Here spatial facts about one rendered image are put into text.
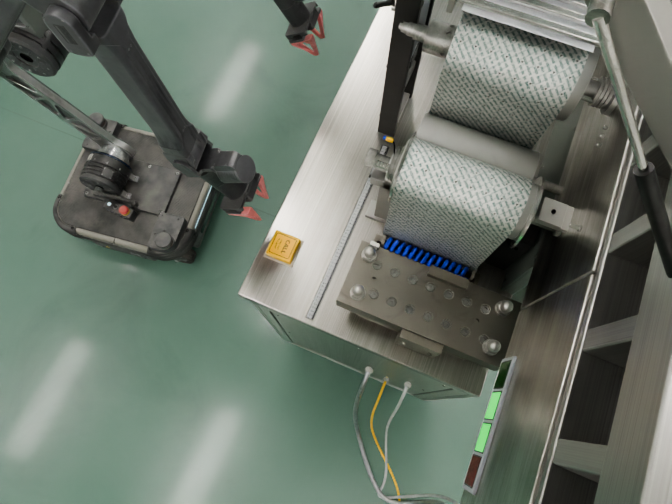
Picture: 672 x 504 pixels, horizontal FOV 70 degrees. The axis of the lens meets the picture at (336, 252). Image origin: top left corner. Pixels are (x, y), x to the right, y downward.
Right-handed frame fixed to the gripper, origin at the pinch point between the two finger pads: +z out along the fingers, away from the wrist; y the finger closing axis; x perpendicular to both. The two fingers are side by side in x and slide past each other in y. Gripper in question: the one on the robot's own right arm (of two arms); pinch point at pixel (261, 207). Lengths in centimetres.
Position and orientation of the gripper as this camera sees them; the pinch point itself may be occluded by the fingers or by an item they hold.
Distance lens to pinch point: 118.1
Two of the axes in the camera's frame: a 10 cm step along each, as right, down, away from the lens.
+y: 2.7, -9.2, 2.9
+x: -8.4, -0.7, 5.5
